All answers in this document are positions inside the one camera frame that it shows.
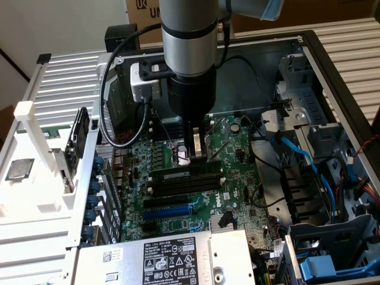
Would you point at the small grey disk bay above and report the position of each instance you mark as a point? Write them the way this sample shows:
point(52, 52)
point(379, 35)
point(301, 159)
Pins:
point(323, 136)

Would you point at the long black expansion slot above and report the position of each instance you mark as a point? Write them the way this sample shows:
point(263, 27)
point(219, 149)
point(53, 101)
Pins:
point(166, 202)

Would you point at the black graphics card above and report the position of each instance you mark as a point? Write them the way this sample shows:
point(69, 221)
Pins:
point(79, 133)

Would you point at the tall grey drive cage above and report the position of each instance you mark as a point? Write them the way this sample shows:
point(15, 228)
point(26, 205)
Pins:
point(305, 98)

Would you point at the short black expansion slot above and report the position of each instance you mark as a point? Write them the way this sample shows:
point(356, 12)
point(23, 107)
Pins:
point(149, 227)

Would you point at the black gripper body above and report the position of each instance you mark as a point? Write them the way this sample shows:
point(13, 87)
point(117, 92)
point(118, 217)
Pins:
point(191, 95)

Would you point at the silver power supply unit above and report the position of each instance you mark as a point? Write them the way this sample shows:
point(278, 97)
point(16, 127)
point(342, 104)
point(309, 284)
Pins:
point(231, 255)

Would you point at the round coin battery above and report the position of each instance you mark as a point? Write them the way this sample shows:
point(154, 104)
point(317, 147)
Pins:
point(235, 127)

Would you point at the black rail end cap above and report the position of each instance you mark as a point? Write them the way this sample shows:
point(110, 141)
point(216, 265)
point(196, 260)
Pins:
point(44, 58)

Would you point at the blue slot retention clip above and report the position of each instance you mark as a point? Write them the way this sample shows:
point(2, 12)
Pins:
point(99, 164)
point(90, 216)
point(95, 185)
point(93, 200)
point(88, 233)

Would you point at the grey open PC case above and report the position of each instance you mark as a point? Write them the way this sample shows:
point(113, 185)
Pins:
point(237, 89)

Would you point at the black plastic block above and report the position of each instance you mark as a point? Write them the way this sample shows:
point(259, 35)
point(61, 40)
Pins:
point(115, 32)

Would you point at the silver disk bay bracket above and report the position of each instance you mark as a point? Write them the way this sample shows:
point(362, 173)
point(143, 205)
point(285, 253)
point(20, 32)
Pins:
point(297, 117)

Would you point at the silver CPU chip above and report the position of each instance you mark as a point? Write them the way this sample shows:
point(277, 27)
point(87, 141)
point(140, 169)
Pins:
point(20, 169)

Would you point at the metal socket cover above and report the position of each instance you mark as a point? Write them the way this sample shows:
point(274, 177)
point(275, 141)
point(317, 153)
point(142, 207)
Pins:
point(221, 130)

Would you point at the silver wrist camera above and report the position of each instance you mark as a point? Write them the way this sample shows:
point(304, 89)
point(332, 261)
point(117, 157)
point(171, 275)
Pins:
point(142, 89)

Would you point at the white parts rack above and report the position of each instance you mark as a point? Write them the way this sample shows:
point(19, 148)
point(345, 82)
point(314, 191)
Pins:
point(38, 184)

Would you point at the dark RAM stick white label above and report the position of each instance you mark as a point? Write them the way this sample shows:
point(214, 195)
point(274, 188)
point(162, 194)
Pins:
point(172, 175)

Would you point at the green Dell motherboard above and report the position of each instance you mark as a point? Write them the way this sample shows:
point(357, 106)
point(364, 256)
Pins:
point(237, 184)

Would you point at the blue plastic rail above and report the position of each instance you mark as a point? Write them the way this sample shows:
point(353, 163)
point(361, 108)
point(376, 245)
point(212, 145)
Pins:
point(356, 268)

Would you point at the blue expansion slot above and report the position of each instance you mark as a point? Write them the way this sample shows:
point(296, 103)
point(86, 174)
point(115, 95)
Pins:
point(166, 212)

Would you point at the blue plastic latch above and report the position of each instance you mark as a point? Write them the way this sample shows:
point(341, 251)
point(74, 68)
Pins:
point(317, 267)

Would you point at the CPU socket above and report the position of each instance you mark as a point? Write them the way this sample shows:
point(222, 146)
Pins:
point(178, 154)

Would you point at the large grey disk bay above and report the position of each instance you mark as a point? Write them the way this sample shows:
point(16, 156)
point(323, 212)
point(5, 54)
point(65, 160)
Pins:
point(326, 234)

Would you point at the silver chipset heatsink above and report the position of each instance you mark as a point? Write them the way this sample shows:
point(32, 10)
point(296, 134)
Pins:
point(214, 224)

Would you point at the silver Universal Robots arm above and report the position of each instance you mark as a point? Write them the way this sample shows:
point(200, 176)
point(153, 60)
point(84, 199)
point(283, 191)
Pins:
point(187, 44)

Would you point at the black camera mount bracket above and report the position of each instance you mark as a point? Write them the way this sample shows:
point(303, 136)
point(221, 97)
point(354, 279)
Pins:
point(148, 74)

